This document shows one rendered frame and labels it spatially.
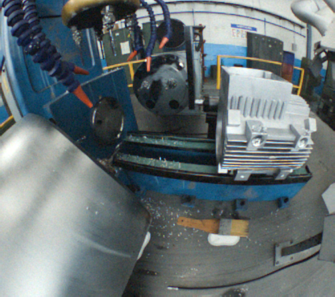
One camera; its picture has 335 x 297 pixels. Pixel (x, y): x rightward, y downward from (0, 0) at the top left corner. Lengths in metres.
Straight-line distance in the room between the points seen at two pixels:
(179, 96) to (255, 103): 0.33
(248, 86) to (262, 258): 0.41
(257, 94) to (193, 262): 0.39
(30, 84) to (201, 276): 0.63
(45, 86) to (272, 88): 0.52
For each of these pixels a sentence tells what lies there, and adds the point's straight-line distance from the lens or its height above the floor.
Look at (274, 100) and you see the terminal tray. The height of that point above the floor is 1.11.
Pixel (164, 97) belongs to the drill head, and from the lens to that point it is 0.52.
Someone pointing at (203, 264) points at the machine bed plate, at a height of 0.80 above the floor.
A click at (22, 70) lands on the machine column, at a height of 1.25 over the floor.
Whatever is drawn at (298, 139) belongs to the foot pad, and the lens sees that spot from 0.26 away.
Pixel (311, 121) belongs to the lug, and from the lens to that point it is 0.31.
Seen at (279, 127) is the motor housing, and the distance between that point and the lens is 0.27.
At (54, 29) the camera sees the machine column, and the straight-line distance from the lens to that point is 0.50.
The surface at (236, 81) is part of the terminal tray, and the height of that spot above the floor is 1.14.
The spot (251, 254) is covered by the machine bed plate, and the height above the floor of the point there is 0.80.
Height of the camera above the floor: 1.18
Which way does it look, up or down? 34 degrees down
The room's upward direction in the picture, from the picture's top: 7 degrees counter-clockwise
